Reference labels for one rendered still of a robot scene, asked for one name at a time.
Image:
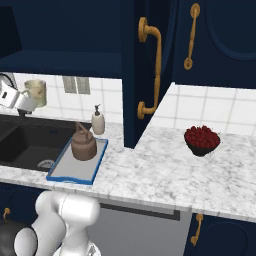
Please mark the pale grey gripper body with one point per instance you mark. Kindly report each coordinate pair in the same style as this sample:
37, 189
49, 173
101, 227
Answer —
26, 103

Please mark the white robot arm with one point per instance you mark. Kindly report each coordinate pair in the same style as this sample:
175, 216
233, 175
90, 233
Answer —
63, 216

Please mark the pale green mug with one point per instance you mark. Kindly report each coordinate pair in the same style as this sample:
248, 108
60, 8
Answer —
37, 90

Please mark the brown kettle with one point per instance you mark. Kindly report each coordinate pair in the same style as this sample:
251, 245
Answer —
83, 146

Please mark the blue-rimmed grey tray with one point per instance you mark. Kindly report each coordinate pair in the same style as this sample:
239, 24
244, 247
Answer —
75, 171

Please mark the navy base cabinet door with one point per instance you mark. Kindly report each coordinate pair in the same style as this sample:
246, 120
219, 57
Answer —
23, 203
230, 240

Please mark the black sink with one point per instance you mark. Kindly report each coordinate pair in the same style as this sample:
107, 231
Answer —
20, 143

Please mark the white soap dispenser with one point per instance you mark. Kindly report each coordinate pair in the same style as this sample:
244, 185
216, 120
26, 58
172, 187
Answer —
98, 122

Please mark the grey dishwasher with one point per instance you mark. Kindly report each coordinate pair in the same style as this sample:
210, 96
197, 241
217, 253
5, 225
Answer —
140, 236

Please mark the black bowl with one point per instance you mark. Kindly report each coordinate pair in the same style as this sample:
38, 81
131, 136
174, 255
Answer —
201, 150

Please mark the grey wall outlet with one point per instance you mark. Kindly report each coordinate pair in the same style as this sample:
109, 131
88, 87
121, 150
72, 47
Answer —
69, 84
83, 85

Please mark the navy wall cabinet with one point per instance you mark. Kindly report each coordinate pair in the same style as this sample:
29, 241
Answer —
63, 33

